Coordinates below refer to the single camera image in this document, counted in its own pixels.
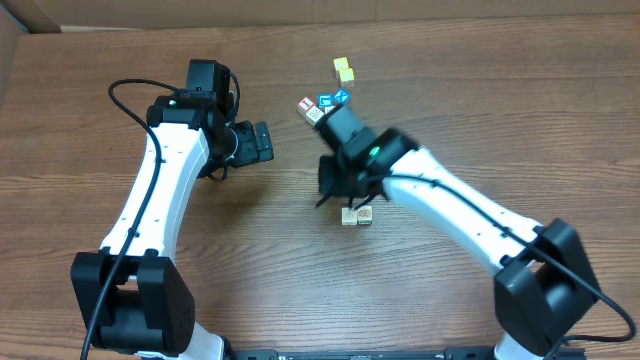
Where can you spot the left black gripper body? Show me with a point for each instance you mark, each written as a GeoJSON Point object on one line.
{"type": "Point", "coordinates": [246, 150]}

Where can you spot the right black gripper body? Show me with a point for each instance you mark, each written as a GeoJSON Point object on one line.
{"type": "Point", "coordinates": [336, 181]}

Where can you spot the blue-faced wooden block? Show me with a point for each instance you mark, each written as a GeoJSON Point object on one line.
{"type": "Point", "coordinates": [364, 215]}

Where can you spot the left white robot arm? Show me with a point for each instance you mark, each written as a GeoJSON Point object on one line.
{"type": "Point", "coordinates": [132, 297]}

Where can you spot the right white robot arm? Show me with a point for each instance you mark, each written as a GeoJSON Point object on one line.
{"type": "Point", "coordinates": [543, 280]}

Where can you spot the red letter block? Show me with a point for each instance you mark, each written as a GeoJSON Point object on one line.
{"type": "Point", "coordinates": [305, 105]}

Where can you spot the white patterned block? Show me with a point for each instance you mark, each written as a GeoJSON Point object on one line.
{"type": "Point", "coordinates": [313, 115]}

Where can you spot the blue picture block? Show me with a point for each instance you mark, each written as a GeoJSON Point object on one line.
{"type": "Point", "coordinates": [325, 100]}

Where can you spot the blue X block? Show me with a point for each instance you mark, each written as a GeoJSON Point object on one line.
{"type": "Point", "coordinates": [342, 96]}

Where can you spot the near yellow block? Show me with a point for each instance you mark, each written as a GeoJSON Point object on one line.
{"type": "Point", "coordinates": [346, 77]}

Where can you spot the yellow block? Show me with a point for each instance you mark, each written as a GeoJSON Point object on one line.
{"type": "Point", "coordinates": [340, 64]}
{"type": "Point", "coordinates": [346, 77]}

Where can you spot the far yellow block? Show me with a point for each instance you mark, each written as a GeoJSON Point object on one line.
{"type": "Point", "coordinates": [340, 64]}

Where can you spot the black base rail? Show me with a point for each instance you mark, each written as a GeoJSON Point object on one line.
{"type": "Point", "coordinates": [451, 353]}

